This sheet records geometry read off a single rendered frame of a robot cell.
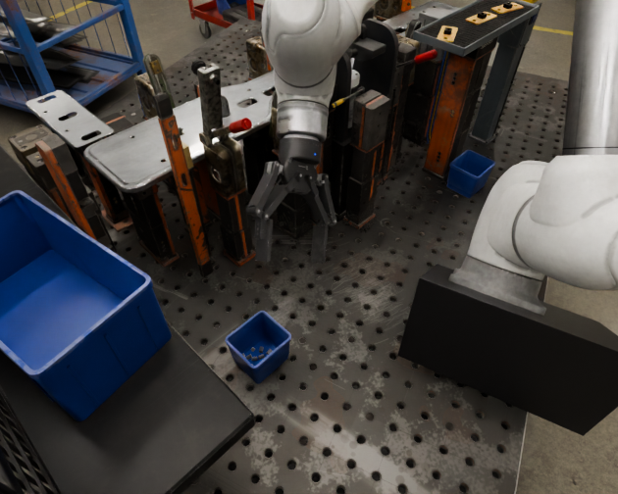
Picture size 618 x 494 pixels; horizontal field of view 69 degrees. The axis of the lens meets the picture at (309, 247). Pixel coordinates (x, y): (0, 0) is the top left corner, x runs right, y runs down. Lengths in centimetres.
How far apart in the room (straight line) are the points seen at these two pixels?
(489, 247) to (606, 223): 27
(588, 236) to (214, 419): 57
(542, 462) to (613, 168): 126
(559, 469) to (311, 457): 110
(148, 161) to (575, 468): 163
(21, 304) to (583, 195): 86
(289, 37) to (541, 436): 160
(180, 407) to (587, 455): 154
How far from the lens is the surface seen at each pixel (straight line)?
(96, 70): 362
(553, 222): 79
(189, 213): 103
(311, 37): 63
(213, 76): 91
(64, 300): 80
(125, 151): 112
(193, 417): 63
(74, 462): 66
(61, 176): 83
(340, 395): 99
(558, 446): 190
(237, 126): 89
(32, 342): 77
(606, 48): 82
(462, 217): 139
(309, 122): 78
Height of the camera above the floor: 160
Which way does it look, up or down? 47 degrees down
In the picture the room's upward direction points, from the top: straight up
